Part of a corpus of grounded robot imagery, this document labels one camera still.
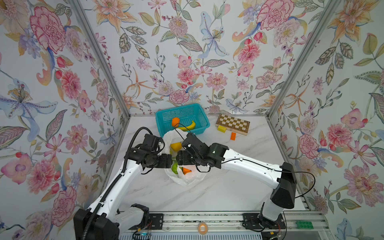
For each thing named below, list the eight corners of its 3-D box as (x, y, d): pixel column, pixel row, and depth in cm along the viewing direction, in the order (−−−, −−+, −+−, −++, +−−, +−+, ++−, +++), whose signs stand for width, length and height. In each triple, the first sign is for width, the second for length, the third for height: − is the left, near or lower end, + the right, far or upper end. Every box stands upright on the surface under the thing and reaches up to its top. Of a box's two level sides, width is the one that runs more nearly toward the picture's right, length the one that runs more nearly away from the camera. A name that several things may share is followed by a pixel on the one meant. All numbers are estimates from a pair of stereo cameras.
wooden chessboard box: (214, 126, 116) (215, 124, 114) (219, 115, 124) (219, 113, 122) (246, 136, 110) (247, 133, 108) (249, 124, 118) (250, 121, 116)
